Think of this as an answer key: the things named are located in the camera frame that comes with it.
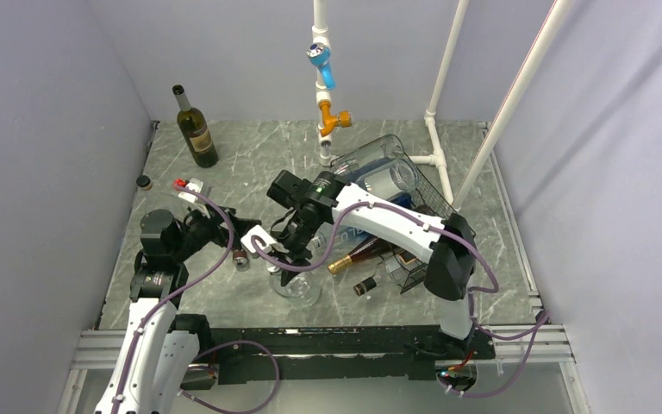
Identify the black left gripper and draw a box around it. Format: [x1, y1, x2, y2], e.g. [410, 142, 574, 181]
[171, 201, 259, 262]

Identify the clear bottle dark label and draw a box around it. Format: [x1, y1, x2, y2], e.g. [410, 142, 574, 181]
[266, 262, 321, 308]

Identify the dark green wine bottle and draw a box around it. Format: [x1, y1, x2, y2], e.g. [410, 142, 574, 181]
[172, 85, 219, 168]

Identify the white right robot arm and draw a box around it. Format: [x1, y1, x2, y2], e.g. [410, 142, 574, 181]
[243, 170, 480, 358]

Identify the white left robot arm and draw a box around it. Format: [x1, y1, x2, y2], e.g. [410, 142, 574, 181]
[94, 207, 259, 413]

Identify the clear blue bottle lower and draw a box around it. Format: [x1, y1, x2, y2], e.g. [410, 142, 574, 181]
[308, 223, 370, 255]

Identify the clear blue bottle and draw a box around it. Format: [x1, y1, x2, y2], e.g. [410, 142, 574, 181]
[330, 134, 407, 179]
[308, 223, 370, 255]

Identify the round clear flask bottle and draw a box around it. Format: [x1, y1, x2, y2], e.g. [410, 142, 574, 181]
[128, 174, 189, 233]

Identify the brown gold-capped wine bottle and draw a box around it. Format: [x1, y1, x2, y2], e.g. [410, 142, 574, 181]
[328, 235, 402, 275]

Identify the clear flat black-capped bottle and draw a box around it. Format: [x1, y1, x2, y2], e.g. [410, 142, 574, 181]
[353, 252, 422, 299]

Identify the clear bottle top middle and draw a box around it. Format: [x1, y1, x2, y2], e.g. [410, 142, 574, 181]
[353, 158, 420, 200]

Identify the clear blue bottle upper left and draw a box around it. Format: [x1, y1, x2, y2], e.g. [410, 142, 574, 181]
[330, 134, 407, 179]

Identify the orange pipe valve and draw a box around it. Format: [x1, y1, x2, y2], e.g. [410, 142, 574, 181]
[318, 99, 353, 137]

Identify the white diagonal pole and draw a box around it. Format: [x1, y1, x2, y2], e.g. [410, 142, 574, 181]
[452, 0, 574, 210]

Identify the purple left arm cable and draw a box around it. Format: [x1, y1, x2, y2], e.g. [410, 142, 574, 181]
[108, 182, 281, 414]

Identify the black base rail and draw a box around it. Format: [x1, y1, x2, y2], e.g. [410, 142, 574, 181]
[190, 325, 496, 385]

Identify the black wire wine rack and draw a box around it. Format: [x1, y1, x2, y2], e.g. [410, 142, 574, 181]
[330, 154, 458, 295]

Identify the white PVC pipe frame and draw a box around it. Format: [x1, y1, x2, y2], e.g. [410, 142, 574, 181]
[312, 0, 472, 204]

